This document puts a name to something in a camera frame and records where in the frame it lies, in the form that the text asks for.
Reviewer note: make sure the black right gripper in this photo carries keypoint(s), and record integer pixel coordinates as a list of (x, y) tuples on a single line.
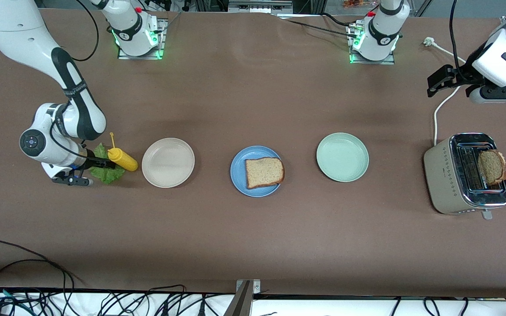
[(89, 162)]

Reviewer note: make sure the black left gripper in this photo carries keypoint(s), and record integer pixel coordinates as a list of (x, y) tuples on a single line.
[(463, 75)]

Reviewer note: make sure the green lettuce leaf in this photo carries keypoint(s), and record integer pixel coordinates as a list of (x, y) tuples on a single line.
[(109, 176)]

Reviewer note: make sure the brown bread slice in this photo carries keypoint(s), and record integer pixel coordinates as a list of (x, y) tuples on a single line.
[(493, 166), (264, 173)]

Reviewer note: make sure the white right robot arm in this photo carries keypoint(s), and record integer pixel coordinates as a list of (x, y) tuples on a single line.
[(16, 26)]

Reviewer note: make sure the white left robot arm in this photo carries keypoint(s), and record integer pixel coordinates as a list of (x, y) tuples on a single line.
[(382, 30)]

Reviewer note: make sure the beige round plate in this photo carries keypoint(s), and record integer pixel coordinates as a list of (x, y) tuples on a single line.
[(168, 162)]

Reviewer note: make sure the blue round plate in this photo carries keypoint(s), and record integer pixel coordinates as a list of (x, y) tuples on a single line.
[(237, 171)]

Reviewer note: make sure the light green round plate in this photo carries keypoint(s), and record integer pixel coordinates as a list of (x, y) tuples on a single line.
[(342, 157)]

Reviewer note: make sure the yellow mustard squeeze bottle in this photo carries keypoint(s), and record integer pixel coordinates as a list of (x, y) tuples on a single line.
[(123, 160)]

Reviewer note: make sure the beige chrome toaster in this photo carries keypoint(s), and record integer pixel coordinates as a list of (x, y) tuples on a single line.
[(444, 180)]

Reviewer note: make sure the orange snack bag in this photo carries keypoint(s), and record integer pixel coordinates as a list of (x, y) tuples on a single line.
[(358, 3)]

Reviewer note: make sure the brown table cover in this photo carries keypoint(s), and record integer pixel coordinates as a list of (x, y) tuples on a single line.
[(253, 245)]

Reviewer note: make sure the dark aluminium profile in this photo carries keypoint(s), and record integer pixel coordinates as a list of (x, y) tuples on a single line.
[(240, 305)]

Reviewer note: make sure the grey metal box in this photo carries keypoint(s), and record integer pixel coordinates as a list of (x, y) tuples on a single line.
[(259, 6)]

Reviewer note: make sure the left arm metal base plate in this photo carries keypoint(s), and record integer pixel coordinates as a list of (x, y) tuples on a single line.
[(371, 62)]

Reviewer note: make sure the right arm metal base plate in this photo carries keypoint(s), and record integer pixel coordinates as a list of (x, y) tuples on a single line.
[(160, 39)]

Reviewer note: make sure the silver metal bracket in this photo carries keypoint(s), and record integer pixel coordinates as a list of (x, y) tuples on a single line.
[(256, 286)]

